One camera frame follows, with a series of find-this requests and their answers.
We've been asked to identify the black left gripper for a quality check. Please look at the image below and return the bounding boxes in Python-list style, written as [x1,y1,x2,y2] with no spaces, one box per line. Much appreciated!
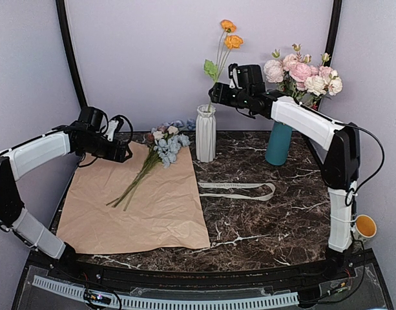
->
[79,134,132,163]

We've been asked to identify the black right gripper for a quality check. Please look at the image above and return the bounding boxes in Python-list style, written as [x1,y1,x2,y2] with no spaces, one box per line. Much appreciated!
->
[209,82,251,109]

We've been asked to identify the blue orange flower bouquet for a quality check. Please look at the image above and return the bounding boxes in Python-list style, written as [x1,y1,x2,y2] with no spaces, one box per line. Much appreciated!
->
[107,120,191,211]

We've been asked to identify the orange poppy flower stem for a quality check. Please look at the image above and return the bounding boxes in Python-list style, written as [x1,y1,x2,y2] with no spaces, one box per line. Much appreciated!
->
[203,19,245,112]

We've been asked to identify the peach wrapping paper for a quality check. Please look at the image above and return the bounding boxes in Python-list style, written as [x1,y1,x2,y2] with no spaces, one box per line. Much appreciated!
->
[56,142,210,254]

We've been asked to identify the white printed ribbon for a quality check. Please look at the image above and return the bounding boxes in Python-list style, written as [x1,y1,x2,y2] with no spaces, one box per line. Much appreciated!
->
[197,181,276,203]

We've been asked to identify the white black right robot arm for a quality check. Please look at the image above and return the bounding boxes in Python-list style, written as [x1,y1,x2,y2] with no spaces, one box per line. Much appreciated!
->
[208,63,360,280]

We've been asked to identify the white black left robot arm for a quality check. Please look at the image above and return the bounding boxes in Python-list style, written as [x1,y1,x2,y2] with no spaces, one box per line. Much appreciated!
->
[0,107,134,282]

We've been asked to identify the white ribbed vase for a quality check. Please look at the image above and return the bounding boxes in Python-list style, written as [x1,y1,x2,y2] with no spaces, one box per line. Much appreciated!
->
[195,105,216,163]

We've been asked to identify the blue ceramic vase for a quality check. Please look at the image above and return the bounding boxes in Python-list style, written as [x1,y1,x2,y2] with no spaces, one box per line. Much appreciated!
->
[265,121,292,166]

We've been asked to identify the yellow and pink flower bunch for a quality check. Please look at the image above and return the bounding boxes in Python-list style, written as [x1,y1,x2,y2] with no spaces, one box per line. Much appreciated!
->
[264,44,343,110]

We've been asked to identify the white yellow mug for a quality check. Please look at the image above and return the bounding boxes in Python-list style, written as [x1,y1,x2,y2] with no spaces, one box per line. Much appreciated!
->
[352,214,377,244]

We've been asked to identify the black right frame post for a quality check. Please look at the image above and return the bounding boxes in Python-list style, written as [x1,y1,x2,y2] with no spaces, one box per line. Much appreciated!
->
[313,0,343,112]

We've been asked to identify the black frame post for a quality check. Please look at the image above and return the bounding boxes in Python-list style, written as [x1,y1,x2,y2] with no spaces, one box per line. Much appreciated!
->
[55,0,88,109]
[313,0,343,112]

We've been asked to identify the white slotted cable duct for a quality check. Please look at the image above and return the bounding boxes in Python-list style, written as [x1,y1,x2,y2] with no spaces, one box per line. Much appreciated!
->
[32,275,299,309]

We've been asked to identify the black left frame post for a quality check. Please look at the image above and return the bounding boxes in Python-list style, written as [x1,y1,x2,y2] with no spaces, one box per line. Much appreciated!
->
[55,0,88,109]

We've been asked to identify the black front frame rail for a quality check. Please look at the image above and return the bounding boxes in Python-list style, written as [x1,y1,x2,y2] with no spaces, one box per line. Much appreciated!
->
[23,250,376,291]

